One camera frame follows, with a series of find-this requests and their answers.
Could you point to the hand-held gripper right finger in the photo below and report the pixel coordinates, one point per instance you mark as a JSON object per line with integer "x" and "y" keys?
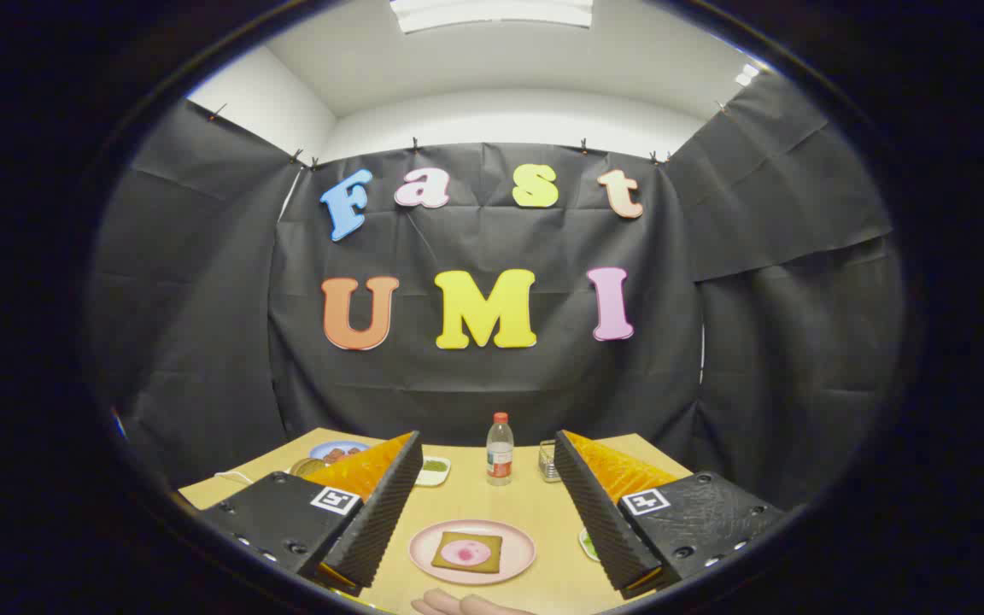
{"x": 599, "y": 512}

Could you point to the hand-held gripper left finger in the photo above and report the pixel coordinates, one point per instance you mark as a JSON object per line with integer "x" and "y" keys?
{"x": 381, "y": 512}

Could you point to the green lettuce leaf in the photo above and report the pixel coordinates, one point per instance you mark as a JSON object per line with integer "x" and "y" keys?
{"x": 588, "y": 544}

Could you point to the white divided seasoning dish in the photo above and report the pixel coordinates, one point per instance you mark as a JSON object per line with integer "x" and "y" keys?
{"x": 434, "y": 470}

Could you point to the brown meat piece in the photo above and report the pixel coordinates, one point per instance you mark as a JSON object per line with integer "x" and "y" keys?
{"x": 332, "y": 455}

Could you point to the bread slice under ham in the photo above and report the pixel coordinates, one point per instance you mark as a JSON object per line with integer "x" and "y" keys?
{"x": 442, "y": 559}

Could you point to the blue round plate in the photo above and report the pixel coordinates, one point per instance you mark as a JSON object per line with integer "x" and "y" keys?
{"x": 325, "y": 446}

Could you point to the pink ham slice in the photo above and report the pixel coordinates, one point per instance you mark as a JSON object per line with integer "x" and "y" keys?
{"x": 466, "y": 553}

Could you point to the pink round plate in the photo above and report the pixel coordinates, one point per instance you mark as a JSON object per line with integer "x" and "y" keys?
{"x": 513, "y": 555}

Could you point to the clear bottle with red cap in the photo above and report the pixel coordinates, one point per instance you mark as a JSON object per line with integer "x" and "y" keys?
{"x": 500, "y": 453}

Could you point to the black backdrop cloth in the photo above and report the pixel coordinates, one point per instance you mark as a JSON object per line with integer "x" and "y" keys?
{"x": 492, "y": 384}

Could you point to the ceiling light panel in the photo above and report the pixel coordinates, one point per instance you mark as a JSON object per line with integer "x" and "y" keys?
{"x": 492, "y": 13}

